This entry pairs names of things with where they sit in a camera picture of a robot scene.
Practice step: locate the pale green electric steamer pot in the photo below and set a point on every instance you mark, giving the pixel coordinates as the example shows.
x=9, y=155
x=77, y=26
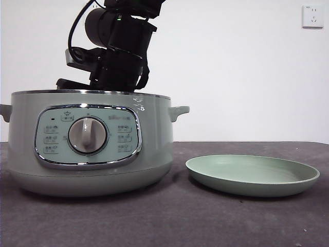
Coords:
x=154, y=128

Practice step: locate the pale green round plate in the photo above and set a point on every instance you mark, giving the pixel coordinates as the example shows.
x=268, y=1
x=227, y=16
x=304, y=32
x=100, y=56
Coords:
x=257, y=177

